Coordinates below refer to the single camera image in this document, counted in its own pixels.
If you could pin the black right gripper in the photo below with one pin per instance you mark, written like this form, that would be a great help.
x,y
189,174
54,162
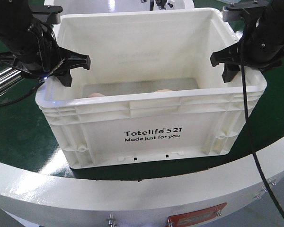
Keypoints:
x,y
261,46

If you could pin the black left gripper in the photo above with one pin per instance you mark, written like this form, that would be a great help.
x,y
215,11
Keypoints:
x,y
33,49

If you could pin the pink stitched soft ball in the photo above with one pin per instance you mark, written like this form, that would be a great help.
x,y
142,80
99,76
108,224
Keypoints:
x,y
96,95

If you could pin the yellow soft ball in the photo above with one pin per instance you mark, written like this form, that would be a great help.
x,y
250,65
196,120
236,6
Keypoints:
x,y
164,90

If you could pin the white plastic tote box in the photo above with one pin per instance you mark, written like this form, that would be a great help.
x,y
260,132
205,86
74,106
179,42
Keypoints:
x,y
132,57

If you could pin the chrome roller bars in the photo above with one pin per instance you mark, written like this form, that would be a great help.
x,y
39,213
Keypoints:
x,y
9,77

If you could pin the black knob on hub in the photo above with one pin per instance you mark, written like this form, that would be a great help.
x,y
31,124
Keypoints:
x,y
162,4

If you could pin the white outer turntable rim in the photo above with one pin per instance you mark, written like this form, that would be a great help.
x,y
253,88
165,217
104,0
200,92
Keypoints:
x,y
68,202

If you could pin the red label plate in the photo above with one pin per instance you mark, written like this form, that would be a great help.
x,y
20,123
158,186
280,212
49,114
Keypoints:
x,y
195,217

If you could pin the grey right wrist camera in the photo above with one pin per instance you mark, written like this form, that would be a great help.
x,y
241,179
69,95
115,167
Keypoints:
x,y
243,10

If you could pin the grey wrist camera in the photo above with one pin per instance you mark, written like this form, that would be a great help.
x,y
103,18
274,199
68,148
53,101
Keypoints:
x,y
47,13
243,10

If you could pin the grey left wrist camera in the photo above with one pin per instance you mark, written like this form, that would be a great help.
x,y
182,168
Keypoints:
x,y
47,13

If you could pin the white inner ring hub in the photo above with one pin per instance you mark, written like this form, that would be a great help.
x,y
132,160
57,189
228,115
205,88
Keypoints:
x,y
116,7

